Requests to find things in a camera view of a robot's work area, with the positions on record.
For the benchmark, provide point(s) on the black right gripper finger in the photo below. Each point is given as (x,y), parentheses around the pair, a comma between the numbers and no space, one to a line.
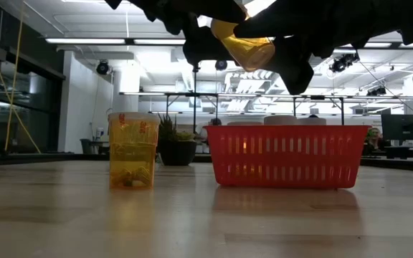
(271,23)
(296,64)

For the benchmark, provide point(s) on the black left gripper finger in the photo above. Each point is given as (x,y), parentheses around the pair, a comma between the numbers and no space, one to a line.
(221,9)
(206,48)

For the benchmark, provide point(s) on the amber pill bottle white label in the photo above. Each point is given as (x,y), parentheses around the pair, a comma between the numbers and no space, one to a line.
(249,50)

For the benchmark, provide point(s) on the amber pill bottle red print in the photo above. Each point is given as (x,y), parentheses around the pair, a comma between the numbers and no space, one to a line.
(133,157)

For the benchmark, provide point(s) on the red plastic basket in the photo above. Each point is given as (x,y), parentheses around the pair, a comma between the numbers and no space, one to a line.
(289,157)

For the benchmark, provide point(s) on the black spotlight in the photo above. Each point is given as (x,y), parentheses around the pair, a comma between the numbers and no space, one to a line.
(380,90)
(341,63)
(102,67)
(221,64)

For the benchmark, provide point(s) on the black stand pole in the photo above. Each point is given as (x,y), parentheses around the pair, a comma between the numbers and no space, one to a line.
(194,100)

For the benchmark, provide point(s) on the person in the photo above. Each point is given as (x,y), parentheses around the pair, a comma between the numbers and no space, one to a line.
(216,122)
(373,134)

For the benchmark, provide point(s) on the linear ceiling light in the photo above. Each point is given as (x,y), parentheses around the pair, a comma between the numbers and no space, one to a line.
(84,41)

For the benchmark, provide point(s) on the black computer monitor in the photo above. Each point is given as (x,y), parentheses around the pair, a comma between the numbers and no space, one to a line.
(403,125)

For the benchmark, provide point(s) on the dark trash bin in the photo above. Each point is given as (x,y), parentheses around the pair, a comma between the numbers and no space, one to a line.
(86,147)

